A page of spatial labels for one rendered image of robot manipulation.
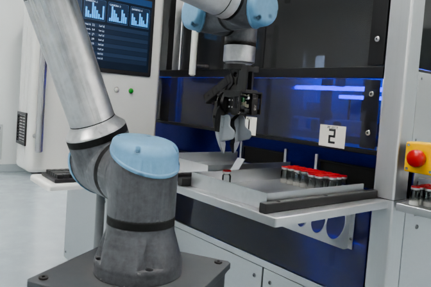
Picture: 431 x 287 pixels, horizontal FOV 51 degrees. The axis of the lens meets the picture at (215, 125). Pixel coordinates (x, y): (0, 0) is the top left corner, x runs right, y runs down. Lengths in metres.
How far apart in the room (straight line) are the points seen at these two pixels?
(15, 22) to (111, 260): 5.73
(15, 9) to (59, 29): 5.59
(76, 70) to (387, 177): 0.77
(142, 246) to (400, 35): 0.79
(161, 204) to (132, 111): 1.07
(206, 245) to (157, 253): 0.96
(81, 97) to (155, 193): 0.22
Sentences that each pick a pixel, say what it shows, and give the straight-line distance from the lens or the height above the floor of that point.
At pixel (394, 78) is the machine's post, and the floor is 1.18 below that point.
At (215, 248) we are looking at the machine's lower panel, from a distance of 1.68.
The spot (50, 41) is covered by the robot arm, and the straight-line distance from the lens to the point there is 0.83.
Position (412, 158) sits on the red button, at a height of 0.99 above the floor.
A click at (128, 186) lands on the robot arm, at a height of 0.95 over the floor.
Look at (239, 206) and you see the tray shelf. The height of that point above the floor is 0.88.
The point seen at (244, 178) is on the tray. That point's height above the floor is 0.89.
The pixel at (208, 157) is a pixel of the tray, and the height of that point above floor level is 0.90.
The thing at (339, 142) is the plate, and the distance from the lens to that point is 1.26.
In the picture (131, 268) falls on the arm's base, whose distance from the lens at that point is 0.75.
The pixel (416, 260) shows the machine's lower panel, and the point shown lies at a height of 0.71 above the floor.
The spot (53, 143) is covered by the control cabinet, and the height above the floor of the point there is 0.90.
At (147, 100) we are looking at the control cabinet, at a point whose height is 1.08.
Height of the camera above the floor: 1.09
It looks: 3 degrees down
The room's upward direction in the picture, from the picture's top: 4 degrees clockwise
